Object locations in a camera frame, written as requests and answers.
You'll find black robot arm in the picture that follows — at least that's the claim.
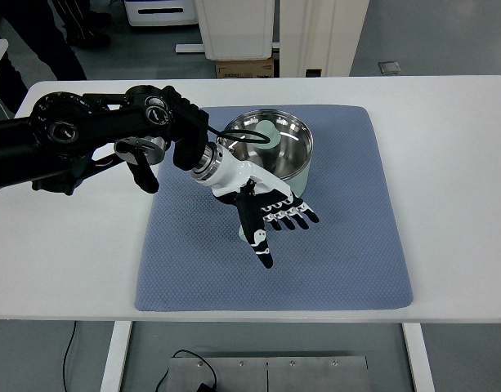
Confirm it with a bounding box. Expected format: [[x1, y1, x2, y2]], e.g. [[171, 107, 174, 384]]
[[0, 85, 318, 268]]

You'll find white table leg right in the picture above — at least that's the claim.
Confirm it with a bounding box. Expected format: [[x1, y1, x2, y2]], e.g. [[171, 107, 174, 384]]
[[402, 323, 436, 392]]

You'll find cream tall cabinet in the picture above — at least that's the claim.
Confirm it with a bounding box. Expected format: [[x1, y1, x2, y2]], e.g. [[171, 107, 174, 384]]
[[279, 0, 369, 78]]

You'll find white cabinet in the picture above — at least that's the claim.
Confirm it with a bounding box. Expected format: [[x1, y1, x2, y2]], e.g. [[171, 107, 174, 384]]
[[175, 0, 275, 60]]

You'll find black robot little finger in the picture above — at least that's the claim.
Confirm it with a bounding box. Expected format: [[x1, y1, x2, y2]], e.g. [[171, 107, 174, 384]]
[[295, 197, 320, 223]]

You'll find grey floor outlet plate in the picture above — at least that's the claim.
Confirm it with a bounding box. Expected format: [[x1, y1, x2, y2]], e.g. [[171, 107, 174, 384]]
[[378, 61, 401, 76]]

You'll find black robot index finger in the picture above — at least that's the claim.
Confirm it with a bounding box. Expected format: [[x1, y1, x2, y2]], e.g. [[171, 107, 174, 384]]
[[262, 207, 281, 231]]

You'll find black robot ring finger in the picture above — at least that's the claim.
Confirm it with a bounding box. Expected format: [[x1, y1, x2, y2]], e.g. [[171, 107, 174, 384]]
[[289, 202, 309, 229]]

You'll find white table leg left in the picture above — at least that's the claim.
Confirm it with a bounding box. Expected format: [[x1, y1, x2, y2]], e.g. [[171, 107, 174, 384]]
[[100, 321, 133, 392]]

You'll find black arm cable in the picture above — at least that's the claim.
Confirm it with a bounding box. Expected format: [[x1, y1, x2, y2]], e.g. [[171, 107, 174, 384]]
[[207, 126, 273, 147]]

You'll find black floor cable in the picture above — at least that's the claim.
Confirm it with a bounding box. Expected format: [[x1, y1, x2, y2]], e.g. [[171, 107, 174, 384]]
[[61, 321, 218, 392]]

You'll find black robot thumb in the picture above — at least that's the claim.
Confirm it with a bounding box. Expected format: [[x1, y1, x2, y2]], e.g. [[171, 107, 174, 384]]
[[235, 183, 273, 269]]

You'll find white appliance with slot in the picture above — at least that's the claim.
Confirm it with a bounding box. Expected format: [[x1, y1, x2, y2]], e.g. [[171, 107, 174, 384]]
[[123, 1, 198, 27]]

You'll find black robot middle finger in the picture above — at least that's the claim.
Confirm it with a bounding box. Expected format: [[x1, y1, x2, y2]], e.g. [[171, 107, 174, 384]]
[[274, 203, 296, 229]]

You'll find blue quilted mat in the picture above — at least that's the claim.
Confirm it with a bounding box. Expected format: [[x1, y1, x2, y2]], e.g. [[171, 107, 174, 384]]
[[135, 105, 413, 311]]

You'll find white table leg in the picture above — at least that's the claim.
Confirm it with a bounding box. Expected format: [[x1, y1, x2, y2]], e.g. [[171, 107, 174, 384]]
[[402, 323, 436, 392], [100, 321, 133, 392]]

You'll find cardboard box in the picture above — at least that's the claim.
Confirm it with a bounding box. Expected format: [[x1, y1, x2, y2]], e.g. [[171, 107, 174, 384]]
[[215, 58, 274, 78]]

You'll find metal base plate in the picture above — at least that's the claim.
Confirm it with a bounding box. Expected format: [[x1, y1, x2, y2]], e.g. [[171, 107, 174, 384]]
[[166, 356, 371, 391]]

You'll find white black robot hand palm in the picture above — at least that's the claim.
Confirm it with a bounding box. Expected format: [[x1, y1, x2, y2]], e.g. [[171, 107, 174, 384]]
[[190, 142, 293, 204]]

